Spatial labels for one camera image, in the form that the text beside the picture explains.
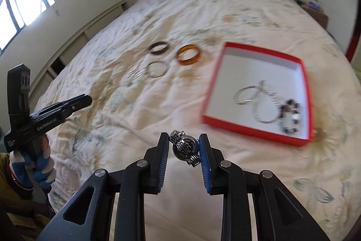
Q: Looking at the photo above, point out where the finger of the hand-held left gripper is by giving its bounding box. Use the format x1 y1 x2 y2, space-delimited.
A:
42 94 93 117

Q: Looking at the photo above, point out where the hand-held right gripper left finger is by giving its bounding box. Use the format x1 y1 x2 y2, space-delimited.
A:
37 132 170 241

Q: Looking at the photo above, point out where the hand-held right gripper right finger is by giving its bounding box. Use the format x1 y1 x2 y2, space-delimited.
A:
199 133 330 241

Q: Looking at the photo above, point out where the silver metal wristwatch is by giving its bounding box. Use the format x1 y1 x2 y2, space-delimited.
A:
169 129 202 167

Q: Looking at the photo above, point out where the silver chain bracelet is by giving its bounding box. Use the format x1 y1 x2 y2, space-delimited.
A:
125 66 147 87

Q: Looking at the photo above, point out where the thin silver bangle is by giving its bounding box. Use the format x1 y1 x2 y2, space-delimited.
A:
146 61 168 78

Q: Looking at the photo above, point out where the dark brown bangle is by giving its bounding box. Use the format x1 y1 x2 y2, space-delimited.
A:
148 42 170 56

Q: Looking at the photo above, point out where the amber bangle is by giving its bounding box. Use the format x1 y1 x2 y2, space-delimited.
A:
176 45 201 66

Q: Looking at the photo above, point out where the red jewelry box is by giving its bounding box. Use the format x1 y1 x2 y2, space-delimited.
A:
201 42 314 147

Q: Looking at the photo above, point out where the person's left hand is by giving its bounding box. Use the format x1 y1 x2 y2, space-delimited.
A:
10 135 55 192

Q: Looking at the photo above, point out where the low white slatted cabinet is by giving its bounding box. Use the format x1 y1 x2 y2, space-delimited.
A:
28 0 131 107

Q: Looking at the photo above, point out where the silver open cuff bangle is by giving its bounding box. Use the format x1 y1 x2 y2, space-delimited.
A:
234 86 260 105

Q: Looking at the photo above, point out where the window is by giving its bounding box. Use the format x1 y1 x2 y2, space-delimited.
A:
0 0 55 56

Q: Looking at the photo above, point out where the wooden nightstand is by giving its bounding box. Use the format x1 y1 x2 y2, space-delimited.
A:
299 1 329 30

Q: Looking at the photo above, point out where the silver link chain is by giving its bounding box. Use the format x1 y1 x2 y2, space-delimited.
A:
250 80 282 123

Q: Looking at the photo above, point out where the dark beaded bracelet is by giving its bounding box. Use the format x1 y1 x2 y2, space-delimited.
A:
278 99 303 134

